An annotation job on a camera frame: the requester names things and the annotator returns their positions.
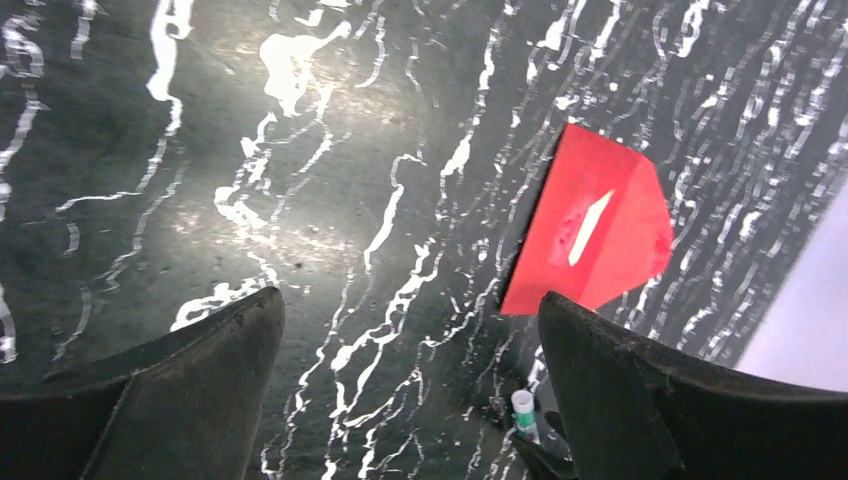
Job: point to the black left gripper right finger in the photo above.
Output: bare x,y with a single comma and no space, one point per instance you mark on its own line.
630,407

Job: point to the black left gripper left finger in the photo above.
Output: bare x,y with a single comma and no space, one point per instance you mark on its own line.
184,406

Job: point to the green white glue stick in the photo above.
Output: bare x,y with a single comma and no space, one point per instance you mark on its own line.
524,415

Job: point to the red paper envelope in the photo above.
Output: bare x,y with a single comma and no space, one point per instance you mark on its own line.
601,226

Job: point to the cream paper letter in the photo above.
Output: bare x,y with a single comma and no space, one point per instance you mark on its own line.
588,226

